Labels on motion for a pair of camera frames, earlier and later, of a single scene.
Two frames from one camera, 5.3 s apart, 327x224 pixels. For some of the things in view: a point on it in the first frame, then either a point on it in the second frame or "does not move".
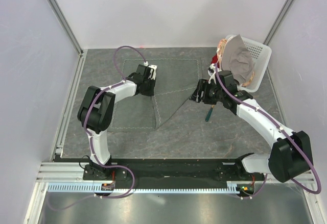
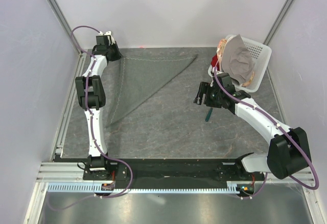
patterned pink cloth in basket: x=220 y=46 does not move
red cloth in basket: x=214 y=59 does not move
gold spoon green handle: x=209 y=113 does not move
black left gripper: x=150 y=93 -> x=118 y=55
